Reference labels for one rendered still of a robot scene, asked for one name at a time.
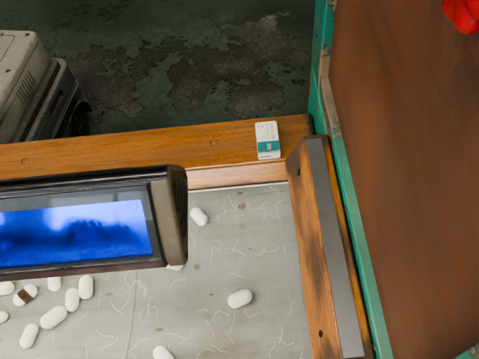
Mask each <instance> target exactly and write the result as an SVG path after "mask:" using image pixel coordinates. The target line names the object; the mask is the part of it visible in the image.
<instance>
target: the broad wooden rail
mask: <svg viewBox="0 0 479 359"><path fill-rule="evenodd" d="M269 121H277V129H278V135H279V144H280V150H281V157H280V158H272V159H265V160H259V159H258V152H257V139H256V132H255V123H261V122H269ZM307 135H315V132H314V124H313V120H312V116H311V114H310V113H307V114H300V115H286V116H279V117H271V118H257V119H250V120H236V121H229V122H221V123H208V124H200V125H186V126H178V127H171V128H157V129H149V130H136V131H128V132H115V133H107V134H99V135H86V136H78V137H65V138H57V139H50V140H36V141H28V142H15V143H7V144H0V180H4V179H12V178H20V177H34V176H41V175H55V174H63V173H70V172H85V171H92V170H106V169H114V168H122V167H146V166H152V165H156V164H164V163H168V164H171V165H178V166H182V167H183V168H184V169H185V171H186V174H187V182H188V191H195V190H202V189H217V188H225V187H239V186H247V185H255V184H269V183H278V182H288V179H287V172H286V167H285V160H286V158H287V157H288V155H289V154H290V152H291V151H292V150H293V149H294V148H295V146H296V145H297V143H298V142H299V141H300V140H301V138H302V137H304V136H307Z"/></svg>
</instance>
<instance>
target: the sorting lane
mask: <svg viewBox="0 0 479 359"><path fill-rule="evenodd" d="M194 207H199V208H201V210H202V211H203V213H204V214H205V215H206V216H207V218H208V221H207V223H206V225H204V226H200V225H198V224H197V223H196V221H195V220H194V219H193V218H192V217H191V216H190V210H191V209H192V208H194ZM85 275H88V276H90V277H91V278H92V279H93V295H92V296H91V297H90V298H89V299H82V298H81V297H80V298H79V307H78V309H77V310H76V311H73V312H70V311H68V310H67V309H66V310H67V315H66V317H65V318H64V319H63V320H62V321H61V322H60V323H58V324H57V325H56V326H54V327H53V328H51V329H44V328H42V327H41V324H40V320H41V317H42V316H43V315H45V314H46V313H48V312H49V311H50V310H51V309H52V308H54V307H56V306H63V307H65V303H66V292H67V290H68V289H70V288H76V289H77V290H78V288H79V280H80V278H81V277H82V276H85ZM12 283H13V284H14V291H13V292H12V293H10V294H9V295H2V296H0V310H4V311H6V312H7V313H8V315H9V317H8V319H7V321H5V322H4V323H0V359H154V357H153V351H154V349H155V348H156V347H157V346H159V345H161V346H164V347H165V348H166V349H167V350H168V351H169V353H170V354H171V355H172V356H173V357H174V359H312V354H311V346H310V341H309V331H308V325H307V316H306V310H305V305H304V294H303V288H302V278H301V271H300V265H299V250H298V245H297V238H296V232H295V226H294V217H293V211H292V203H291V198H290V193H289V183H288V182H278V183H269V184H255V185H247V186H239V187H225V188H217V189H202V190H195V191H188V260H187V263H186V264H185V265H183V267H182V268H181V269H180V270H178V271H176V270H172V269H168V268H165V267H163V268H155V269H139V270H131V271H116V272H107V273H99V274H84V275H75V276H61V287H60V289H59V290H57V291H51V290H49V289H48V279H47V278H43V279H27V280H19V281H14V282H12ZM29 284H33V285H35V286H36V287H37V294H36V295H35V296H34V298H33V299H31V300H30V301H29V302H28V303H27V304H26V305H24V306H16V305H14V302H13V298H14V296H15V295H16V293H18V292H19V291H20V290H21V289H22V288H23V287H24V286H26V285H29ZM242 289H248V290H250V291H251V292H252V300H251V301H250V302H249V303H247V304H245V305H243V306H240V307H239V308H231V307H230V306H229V304H228V302H227V300H228V298H229V296H230V295H231V294H233V293H235V292H238V291H240V290H242ZM31 323H35V324H36V325H37V326H38V327H39V332H38V334H37V336H36V339H35V341H34V344H33V345H32V346H31V347H30V348H23V347H21V345H20V339H21V337H22V335H23V333H24V330H25V328H26V327H27V325H28V324H31Z"/></svg>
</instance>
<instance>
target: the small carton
mask: <svg viewBox="0 0 479 359"><path fill-rule="evenodd" d="M255 132H256V139H257V152H258V159H259V160H265V159H272V158H280V157H281V150H280V144H279V135H278V129H277V121H269V122H261V123H255Z"/></svg>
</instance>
